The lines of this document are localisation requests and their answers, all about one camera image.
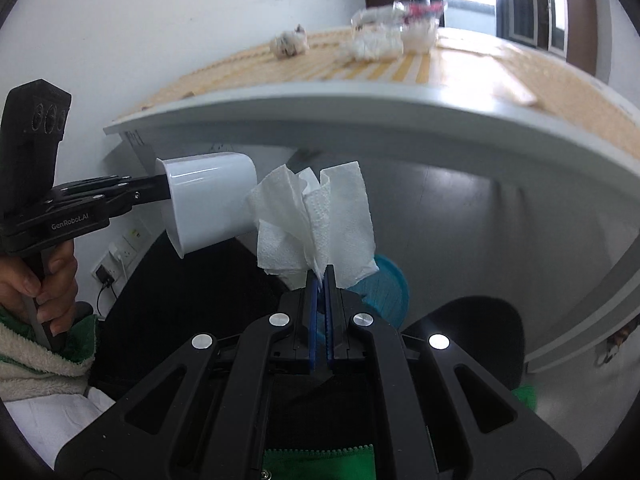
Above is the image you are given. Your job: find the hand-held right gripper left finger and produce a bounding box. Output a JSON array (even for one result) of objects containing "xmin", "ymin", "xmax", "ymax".
[{"xmin": 55, "ymin": 280, "xmax": 323, "ymax": 480}]

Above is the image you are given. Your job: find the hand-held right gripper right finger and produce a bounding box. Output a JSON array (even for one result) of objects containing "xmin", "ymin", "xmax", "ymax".
[{"xmin": 325, "ymin": 266, "xmax": 583, "ymax": 480}]

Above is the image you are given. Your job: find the brown cabinet with glass doors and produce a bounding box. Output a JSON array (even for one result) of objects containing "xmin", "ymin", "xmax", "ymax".
[{"xmin": 504, "ymin": 0, "xmax": 599, "ymax": 77}]

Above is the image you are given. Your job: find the person's left hand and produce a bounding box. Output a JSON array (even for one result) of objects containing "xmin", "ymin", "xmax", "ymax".
[{"xmin": 0, "ymin": 241, "xmax": 80, "ymax": 337}]

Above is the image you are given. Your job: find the person's right forearm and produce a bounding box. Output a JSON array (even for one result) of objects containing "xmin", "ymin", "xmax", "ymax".
[{"xmin": 262, "ymin": 444, "xmax": 377, "ymax": 480}]

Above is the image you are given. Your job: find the white cup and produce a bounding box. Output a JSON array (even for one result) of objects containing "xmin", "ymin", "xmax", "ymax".
[{"xmin": 154, "ymin": 151, "xmax": 259, "ymax": 260}]

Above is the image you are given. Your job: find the blue plastic mesh basket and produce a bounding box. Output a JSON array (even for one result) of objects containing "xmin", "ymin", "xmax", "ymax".
[{"xmin": 359, "ymin": 255, "xmax": 409, "ymax": 332}]

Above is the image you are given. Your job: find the person's left leg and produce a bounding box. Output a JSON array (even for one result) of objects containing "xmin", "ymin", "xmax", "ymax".
[{"xmin": 90, "ymin": 232, "xmax": 290, "ymax": 404}]

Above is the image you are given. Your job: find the white brown wrapper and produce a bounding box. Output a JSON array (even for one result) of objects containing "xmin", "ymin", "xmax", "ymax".
[{"xmin": 271, "ymin": 24, "xmax": 309, "ymax": 59}]

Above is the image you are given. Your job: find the yellow checkered tablecloth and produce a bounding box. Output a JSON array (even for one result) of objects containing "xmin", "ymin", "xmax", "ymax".
[{"xmin": 112, "ymin": 27, "xmax": 640, "ymax": 127}]

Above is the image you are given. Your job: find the clear plastic wrap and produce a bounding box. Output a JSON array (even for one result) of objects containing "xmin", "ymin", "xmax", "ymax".
[{"xmin": 342, "ymin": 4, "xmax": 405, "ymax": 60}]

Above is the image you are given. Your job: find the red white plastic bag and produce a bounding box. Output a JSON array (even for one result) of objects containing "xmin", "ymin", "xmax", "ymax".
[{"xmin": 402, "ymin": 1, "xmax": 448, "ymax": 55}]

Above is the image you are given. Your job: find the person's left forearm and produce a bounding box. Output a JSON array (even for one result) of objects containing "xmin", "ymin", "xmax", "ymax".
[{"xmin": 0, "ymin": 302, "xmax": 101, "ymax": 403}]

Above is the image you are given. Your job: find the white paper towel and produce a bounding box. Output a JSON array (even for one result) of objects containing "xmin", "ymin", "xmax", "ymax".
[{"xmin": 245, "ymin": 161, "xmax": 380, "ymax": 292}]

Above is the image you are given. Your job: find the brown white scrap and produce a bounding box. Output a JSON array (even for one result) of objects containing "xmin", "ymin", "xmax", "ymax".
[{"xmin": 594, "ymin": 314, "xmax": 640, "ymax": 367}]

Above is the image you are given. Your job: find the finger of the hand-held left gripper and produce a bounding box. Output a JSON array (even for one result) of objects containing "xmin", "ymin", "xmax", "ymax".
[
  {"xmin": 107, "ymin": 182, "xmax": 172, "ymax": 216},
  {"xmin": 54, "ymin": 174, "xmax": 169, "ymax": 197}
]

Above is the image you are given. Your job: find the white wall outlet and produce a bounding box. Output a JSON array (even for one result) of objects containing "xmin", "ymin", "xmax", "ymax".
[
  {"xmin": 91, "ymin": 259, "xmax": 122, "ymax": 287},
  {"xmin": 107, "ymin": 241, "xmax": 137, "ymax": 277}
]

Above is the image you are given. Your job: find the black plug with cable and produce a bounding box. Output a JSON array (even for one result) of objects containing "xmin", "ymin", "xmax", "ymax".
[{"xmin": 95, "ymin": 265, "xmax": 121, "ymax": 322}]

